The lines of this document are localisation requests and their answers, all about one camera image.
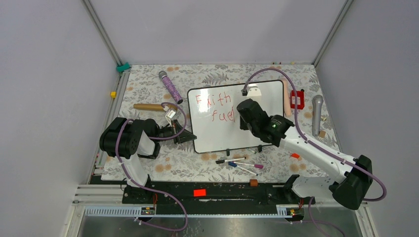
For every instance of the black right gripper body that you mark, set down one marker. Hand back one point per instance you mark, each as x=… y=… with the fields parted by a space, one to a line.
x=245 y=126

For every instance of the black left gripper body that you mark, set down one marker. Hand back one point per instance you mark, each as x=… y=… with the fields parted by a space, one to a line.
x=168 y=131

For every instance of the white whiteboard black frame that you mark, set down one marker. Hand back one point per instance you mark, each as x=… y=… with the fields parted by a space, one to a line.
x=215 y=120

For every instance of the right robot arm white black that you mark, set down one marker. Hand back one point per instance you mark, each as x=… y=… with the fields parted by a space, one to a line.
x=348 y=178

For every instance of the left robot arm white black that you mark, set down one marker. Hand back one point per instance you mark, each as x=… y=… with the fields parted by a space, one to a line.
x=129 y=141

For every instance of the black cap whiteboard marker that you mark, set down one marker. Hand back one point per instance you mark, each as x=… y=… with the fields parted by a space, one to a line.
x=229 y=160

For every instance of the blue cap whiteboard marker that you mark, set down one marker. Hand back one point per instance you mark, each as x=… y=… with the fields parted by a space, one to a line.
x=242 y=168

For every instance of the pink cap whiteboard marker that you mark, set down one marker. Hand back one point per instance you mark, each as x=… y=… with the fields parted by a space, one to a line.
x=252 y=165

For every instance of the gold toy microphone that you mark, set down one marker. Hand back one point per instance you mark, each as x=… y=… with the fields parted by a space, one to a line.
x=154 y=107

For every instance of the peach cylinder toy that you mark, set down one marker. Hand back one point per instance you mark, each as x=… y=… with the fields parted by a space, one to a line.
x=287 y=104

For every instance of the red small box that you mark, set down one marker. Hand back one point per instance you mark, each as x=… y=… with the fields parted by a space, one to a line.
x=297 y=100

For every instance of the purple glitter toy microphone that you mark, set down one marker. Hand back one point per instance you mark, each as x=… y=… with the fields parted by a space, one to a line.
x=170 y=87

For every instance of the red tape patch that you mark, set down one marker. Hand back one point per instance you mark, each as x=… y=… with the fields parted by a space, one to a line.
x=199 y=193

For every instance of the brown small block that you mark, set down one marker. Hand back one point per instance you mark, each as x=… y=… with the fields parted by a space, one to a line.
x=253 y=182

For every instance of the silver toy microphone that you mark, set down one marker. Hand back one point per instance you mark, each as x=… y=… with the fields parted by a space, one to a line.
x=317 y=103

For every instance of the teal corner clip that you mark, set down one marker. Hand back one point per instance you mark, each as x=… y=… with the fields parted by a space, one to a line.
x=123 y=67

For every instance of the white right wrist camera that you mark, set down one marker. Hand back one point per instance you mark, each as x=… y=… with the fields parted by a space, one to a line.
x=253 y=91

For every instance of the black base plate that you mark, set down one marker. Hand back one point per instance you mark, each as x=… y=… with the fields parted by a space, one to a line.
x=223 y=198

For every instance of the slotted cable duct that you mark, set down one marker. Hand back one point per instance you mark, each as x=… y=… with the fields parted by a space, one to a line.
x=149 y=212

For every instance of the left aluminium frame post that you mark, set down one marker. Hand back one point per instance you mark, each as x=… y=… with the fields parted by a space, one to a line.
x=102 y=31

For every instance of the aluminium frame post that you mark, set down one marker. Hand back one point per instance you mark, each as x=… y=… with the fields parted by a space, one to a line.
x=333 y=30
x=102 y=31

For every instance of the right aluminium frame post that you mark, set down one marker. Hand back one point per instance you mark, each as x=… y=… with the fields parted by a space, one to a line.
x=333 y=30

